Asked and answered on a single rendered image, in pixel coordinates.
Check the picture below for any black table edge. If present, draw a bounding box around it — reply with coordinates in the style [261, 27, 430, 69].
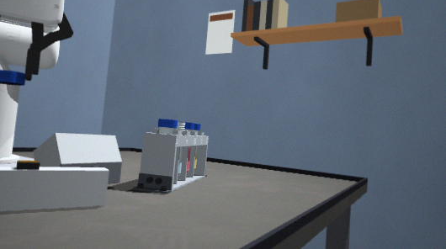
[12, 147, 368, 249]

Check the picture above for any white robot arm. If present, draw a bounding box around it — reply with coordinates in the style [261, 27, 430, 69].
[0, 22, 60, 164]

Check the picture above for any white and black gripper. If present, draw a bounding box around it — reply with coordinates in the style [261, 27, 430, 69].
[0, 0, 73, 81]

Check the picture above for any white control panel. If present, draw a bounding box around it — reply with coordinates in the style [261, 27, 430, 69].
[33, 133, 122, 184]

